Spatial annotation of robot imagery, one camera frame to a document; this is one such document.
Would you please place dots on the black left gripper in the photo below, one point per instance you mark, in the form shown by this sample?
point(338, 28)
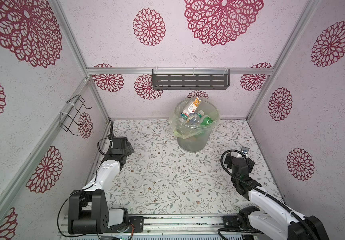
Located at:
point(129, 148)

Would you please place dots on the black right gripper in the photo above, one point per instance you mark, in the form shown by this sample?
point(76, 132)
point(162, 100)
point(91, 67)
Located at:
point(231, 159)

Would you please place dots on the green bottle yellow cap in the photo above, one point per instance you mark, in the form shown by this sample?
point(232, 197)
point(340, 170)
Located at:
point(205, 121)

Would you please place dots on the crushed Pocari bottle blue label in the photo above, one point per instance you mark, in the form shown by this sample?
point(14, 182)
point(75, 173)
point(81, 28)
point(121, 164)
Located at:
point(194, 119)

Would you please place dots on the clear bottle white yellow label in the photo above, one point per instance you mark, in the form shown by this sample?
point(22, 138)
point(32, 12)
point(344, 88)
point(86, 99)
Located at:
point(183, 119)

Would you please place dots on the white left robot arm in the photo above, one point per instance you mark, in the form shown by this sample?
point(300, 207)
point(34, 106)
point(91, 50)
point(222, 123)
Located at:
point(88, 211)

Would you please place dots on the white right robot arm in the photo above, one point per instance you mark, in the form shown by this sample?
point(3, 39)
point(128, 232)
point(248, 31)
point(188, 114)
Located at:
point(267, 216)

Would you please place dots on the green plastic bin liner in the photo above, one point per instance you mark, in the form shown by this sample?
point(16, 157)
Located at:
point(185, 131)

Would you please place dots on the silver mesh waste bin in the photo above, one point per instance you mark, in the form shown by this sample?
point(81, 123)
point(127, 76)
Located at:
point(193, 144)

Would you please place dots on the black wire wall rack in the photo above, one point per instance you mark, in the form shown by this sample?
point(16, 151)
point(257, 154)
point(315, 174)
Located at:
point(69, 118)

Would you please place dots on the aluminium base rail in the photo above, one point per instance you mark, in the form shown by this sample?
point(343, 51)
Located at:
point(170, 227)

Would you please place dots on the dark grey wall shelf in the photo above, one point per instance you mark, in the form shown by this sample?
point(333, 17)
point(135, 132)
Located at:
point(169, 81)

